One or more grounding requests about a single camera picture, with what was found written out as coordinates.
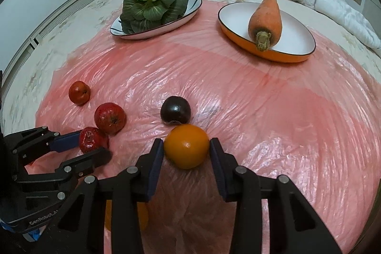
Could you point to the carrot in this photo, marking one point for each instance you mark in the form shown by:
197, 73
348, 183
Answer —
265, 22

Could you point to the white oval plate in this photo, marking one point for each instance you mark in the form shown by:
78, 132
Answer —
192, 8

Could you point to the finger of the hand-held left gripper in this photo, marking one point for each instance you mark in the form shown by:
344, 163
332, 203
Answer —
67, 141
92, 158

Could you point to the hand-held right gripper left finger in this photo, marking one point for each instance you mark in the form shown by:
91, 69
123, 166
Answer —
154, 164

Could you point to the white low cabinet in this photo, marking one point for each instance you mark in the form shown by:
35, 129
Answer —
59, 19

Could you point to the orange bowl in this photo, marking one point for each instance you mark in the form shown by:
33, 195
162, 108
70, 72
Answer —
291, 36

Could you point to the green leafy vegetable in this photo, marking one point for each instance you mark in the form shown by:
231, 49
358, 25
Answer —
154, 7

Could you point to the orange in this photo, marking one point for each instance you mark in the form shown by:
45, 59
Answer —
187, 147
143, 216

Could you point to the pink plastic sheet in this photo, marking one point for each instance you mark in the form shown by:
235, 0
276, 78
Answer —
268, 123

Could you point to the dark purple plum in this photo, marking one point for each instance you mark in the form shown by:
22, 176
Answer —
175, 109

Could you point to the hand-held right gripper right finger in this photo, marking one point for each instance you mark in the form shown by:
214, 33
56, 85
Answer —
218, 170

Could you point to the small red apple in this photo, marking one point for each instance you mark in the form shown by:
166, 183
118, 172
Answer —
109, 118
90, 138
79, 92

